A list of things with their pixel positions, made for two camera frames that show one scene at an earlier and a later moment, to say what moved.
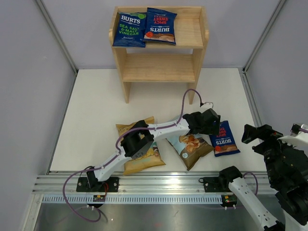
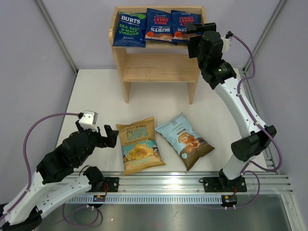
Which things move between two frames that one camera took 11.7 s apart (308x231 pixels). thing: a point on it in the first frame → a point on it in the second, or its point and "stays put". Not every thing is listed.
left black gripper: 211,129 → 111,134
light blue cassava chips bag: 190,147 stays put
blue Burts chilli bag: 160,26 stays put
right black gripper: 265,132 → 192,28
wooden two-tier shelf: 162,63 stays put
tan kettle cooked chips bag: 150,159 stays put
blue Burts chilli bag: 224,143 → 179,19
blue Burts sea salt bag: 130,30 stays put
